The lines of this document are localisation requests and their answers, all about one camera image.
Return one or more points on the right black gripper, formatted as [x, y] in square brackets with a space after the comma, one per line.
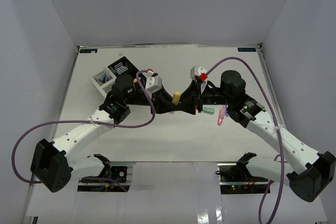
[192, 93]

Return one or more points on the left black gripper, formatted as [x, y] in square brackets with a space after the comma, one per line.
[162, 102]

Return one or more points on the pale yellow highlighter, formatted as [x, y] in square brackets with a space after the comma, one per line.
[176, 97]

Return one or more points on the blue gel pen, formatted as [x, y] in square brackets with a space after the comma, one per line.
[105, 76]

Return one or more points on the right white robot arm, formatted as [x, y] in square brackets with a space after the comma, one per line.
[305, 170]

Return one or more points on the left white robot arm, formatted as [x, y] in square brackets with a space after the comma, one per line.
[54, 162]

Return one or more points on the green highlighter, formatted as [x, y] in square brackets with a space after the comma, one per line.
[208, 110]

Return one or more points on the pink highlighter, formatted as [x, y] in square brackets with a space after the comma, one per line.
[221, 115]

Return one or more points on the black mesh pen holder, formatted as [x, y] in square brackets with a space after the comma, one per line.
[122, 66]

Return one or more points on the white slotted pen holder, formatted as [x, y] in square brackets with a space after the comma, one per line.
[102, 88]

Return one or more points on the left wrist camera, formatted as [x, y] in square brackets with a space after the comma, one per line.
[153, 82]

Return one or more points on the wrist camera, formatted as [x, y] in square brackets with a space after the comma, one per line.
[153, 82]
[198, 72]

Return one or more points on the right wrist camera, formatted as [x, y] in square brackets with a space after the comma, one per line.
[198, 72]

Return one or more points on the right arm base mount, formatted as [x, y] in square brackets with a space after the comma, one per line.
[234, 181]

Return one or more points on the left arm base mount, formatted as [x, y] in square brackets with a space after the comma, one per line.
[114, 179]

